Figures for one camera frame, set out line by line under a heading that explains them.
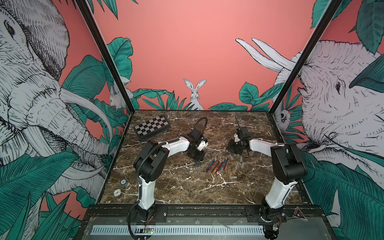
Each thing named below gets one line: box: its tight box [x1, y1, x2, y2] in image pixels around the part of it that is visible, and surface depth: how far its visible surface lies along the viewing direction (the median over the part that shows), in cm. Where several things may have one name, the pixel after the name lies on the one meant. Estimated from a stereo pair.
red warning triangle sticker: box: [292, 206, 309, 222], surface depth 76 cm
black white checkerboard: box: [134, 115, 172, 141], surface depth 107 cm
